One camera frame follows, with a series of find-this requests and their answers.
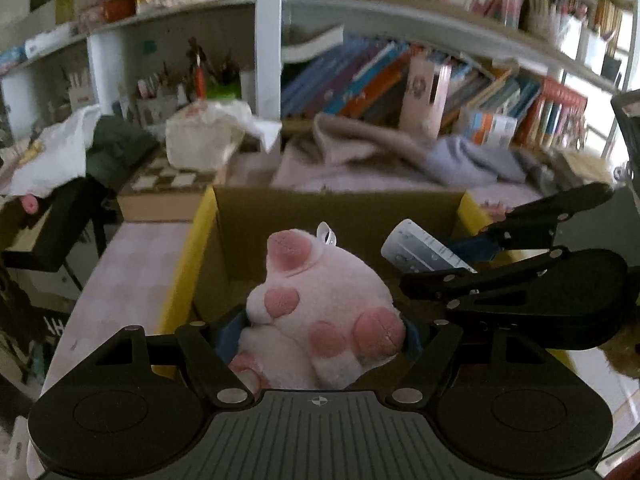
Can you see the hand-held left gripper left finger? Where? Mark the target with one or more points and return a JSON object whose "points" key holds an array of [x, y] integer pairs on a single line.
{"points": [[231, 334]]}

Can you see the white bookshelf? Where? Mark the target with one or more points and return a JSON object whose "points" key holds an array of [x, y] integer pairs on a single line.
{"points": [[267, 35]]}

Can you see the pink plush toy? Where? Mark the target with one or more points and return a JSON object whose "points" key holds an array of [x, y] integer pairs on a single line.
{"points": [[320, 285]]}

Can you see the wooden chessboard box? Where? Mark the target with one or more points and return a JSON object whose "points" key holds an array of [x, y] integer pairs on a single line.
{"points": [[165, 180]]}

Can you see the dark grey cloth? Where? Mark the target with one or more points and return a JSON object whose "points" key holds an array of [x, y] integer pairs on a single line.
{"points": [[120, 145]]}

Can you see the white remote control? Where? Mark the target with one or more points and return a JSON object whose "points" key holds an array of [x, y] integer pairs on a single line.
{"points": [[415, 245]]}

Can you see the green pen holder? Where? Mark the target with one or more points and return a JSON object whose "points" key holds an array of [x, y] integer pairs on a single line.
{"points": [[222, 91]]}

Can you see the row of colourful books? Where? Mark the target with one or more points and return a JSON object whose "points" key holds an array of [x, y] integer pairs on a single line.
{"points": [[350, 80]]}

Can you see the white plastic bag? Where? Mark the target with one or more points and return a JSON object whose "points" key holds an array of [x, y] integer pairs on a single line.
{"points": [[200, 135]]}

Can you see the white orange book box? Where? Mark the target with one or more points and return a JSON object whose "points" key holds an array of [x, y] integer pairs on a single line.
{"points": [[487, 127]]}

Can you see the printed pink tablecloth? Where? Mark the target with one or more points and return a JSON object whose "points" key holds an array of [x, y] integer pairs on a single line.
{"points": [[130, 270]]}

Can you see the small pink round object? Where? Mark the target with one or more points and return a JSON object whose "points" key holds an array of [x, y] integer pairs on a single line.
{"points": [[30, 203]]}

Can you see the grey blue cloth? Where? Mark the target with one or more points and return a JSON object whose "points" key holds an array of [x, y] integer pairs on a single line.
{"points": [[465, 160]]}

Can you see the white cloth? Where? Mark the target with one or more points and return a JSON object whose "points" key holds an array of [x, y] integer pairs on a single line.
{"points": [[50, 155]]}

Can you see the row of red-spined books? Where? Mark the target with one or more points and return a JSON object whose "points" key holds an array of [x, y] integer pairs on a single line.
{"points": [[552, 110]]}

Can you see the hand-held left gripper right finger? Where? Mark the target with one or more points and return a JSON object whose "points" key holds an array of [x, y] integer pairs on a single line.
{"points": [[409, 338]]}

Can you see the furry plush toy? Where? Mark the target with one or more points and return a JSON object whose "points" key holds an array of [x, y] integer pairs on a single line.
{"points": [[622, 357]]}

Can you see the cardboard box with yellow flaps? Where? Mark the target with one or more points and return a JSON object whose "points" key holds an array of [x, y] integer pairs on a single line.
{"points": [[280, 210]]}

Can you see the white pen holder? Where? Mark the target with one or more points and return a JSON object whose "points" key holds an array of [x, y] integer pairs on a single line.
{"points": [[155, 105]]}

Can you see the beige pink cloth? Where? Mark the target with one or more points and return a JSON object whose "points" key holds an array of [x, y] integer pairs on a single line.
{"points": [[350, 150]]}

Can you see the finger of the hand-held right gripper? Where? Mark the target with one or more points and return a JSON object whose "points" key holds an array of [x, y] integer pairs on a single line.
{"points": [[500, 272], [550, 205]]}

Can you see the red bottle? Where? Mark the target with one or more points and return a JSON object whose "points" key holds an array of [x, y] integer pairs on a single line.
{"points": [[200, 77]]}

